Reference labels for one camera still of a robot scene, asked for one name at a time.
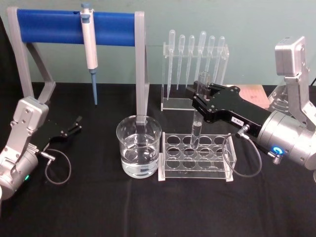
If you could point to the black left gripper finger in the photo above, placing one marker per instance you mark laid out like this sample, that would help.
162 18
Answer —
74 130
78 119

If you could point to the pale pink paper sheet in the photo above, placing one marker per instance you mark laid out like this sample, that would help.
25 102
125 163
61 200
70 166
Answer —
254 96

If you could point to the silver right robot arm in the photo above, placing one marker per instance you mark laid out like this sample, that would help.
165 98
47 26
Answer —
286 138

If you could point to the glass beaker with water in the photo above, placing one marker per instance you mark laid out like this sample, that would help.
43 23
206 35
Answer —
138 158

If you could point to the glass test tube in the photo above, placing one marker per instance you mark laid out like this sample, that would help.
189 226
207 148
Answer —
196 132

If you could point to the clear acrylic test tube rack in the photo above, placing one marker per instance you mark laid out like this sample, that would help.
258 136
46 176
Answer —
197 170

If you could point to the clear acrylic dropper rack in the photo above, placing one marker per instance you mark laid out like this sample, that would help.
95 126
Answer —
172 103

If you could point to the black table cloth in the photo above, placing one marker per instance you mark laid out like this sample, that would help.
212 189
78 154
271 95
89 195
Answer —
98 209

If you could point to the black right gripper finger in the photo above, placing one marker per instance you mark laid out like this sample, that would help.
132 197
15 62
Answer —
201 106

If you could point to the white and blue micropipette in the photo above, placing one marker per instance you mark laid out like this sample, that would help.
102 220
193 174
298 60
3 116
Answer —
89 49

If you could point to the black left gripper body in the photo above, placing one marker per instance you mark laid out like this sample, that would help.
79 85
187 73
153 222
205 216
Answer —
55 130

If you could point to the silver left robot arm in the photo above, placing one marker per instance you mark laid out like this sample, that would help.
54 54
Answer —
22 138

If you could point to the grey stand with blue bar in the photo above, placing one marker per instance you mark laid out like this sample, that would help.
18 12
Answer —
49 26

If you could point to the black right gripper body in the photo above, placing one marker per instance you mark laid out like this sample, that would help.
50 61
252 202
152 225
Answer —
229 106

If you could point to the glass conical flask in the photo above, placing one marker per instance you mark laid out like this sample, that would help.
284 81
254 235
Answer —
277 101

